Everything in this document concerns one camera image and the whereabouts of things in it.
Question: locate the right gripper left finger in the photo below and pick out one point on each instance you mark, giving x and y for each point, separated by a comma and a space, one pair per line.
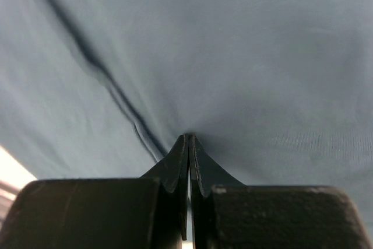
170, 219

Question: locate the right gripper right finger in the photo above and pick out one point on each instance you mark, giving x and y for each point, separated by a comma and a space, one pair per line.
205, 172

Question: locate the blue t-shirt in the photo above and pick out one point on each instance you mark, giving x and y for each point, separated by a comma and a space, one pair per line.
278, 91

